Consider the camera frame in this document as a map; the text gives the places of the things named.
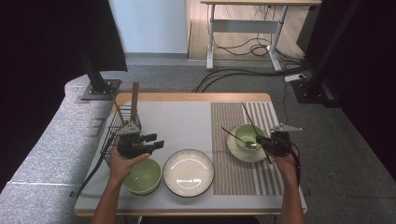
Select tangled black cables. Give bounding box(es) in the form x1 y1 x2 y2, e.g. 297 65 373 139
213 4 307 68

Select black metal stand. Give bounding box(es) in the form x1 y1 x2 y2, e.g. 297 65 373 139
290 0 363 109
78 43 122 101

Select white metal desk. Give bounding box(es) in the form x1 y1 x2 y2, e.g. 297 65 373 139
200 0 322 73

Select black wire cutlery basket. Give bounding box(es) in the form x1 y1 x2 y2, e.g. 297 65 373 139
100 105 143 166

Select person's left hand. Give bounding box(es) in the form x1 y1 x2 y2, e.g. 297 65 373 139
108 144 151 186

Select green bowl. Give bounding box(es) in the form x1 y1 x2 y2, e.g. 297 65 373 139
123 158 163 196
226 125 269 163
233 123 268 153

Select black-handled metal spoon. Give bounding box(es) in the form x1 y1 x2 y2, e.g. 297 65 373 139
220 126 258 149

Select white power strip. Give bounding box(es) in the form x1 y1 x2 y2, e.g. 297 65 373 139
284 73 307 84

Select brown striped placemat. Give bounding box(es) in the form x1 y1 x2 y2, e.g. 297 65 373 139
210 102 297 196

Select left hand-held gripper cable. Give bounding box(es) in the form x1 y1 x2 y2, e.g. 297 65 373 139
76 152 107 199

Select dark wooden chopstick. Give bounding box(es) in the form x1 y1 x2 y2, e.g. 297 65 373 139
241 102 273 165
134 81 140 124
109 90 126 123
130 82 136 124

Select wooden table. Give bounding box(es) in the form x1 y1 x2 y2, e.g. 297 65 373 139
74 91 308 217

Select thick black floor cables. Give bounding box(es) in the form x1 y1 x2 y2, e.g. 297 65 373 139
191 63 312 93

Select grey carpeted platform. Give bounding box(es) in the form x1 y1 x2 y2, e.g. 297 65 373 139
0 74 125 224

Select black curtain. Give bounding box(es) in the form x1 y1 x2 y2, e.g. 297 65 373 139
306 0 396 171
0 0 129 190

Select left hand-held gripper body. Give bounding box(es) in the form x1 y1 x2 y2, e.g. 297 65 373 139
115 121 148 159

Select person's right hand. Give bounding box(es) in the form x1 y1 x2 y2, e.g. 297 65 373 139
271 150 302 180

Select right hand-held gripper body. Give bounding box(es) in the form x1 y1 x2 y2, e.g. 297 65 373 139
264 123 304 157

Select thin black cable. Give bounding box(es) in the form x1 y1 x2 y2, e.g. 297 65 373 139
279 81 290 130

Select large white ribbed plate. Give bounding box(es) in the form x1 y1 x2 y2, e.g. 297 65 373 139
162 148 216 199

